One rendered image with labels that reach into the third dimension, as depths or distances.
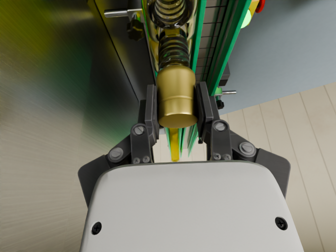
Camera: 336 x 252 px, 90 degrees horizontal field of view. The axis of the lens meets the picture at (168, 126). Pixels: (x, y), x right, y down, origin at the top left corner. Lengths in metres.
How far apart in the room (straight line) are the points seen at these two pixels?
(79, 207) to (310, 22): 0.82
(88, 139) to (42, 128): 0.14
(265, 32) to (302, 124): 1.81
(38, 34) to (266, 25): 0.65
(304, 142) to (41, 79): 2.36
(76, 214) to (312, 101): 2.46
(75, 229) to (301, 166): 2.25
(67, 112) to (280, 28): 0.70
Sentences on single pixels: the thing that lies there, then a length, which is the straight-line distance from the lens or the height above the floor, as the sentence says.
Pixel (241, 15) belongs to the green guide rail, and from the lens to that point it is 0.38.
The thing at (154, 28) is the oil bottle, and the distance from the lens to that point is 0.20.
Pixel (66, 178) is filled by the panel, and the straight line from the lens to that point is 0.22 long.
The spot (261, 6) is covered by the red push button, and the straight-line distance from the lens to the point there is 0.59.
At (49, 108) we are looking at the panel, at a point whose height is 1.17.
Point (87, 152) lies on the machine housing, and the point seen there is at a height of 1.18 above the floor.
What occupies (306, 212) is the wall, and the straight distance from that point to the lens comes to 2.38.
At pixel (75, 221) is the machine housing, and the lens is 0.31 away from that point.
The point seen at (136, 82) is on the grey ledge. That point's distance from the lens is 0.64.
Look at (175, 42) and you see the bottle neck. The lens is 0.17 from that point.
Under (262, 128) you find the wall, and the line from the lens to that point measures 2.47.
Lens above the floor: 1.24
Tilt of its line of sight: 20 degrees down
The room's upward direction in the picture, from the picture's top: 178 degrees clockwise
